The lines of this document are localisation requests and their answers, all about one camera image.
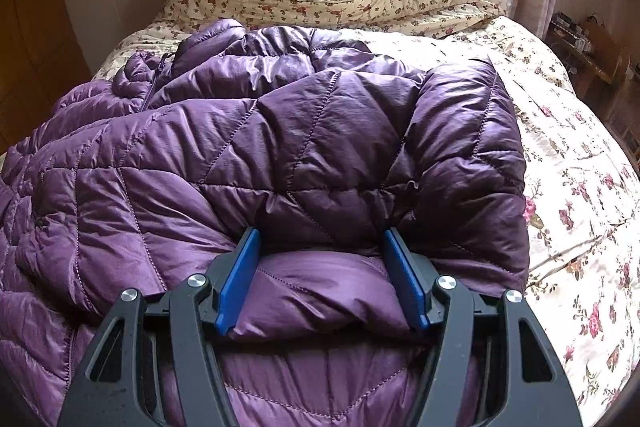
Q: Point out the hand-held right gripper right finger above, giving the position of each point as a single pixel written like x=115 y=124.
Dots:
x=404 y=279

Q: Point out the purple quilted down jacket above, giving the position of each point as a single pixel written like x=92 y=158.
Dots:
x=280 y=167

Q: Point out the floral quilt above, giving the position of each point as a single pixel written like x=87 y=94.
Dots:
x=560 y=147

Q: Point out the wooden side table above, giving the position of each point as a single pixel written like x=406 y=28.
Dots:
x=595 y=57

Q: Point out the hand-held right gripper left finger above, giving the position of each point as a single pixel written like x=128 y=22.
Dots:
x=239 y=279

